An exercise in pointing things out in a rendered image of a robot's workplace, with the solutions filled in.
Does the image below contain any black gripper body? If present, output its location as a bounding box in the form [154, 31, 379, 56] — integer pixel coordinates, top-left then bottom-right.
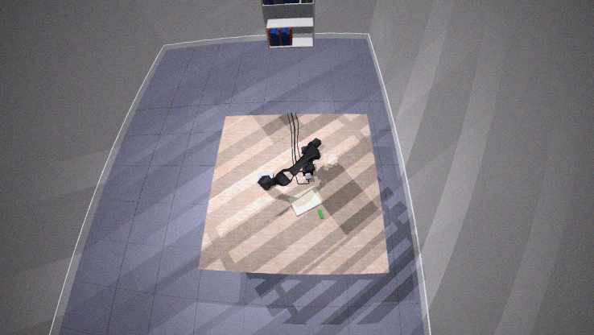
[301, 146, 315, 172]

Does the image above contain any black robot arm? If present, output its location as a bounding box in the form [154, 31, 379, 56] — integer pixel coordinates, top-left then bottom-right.
[257, 138, 322, 191]

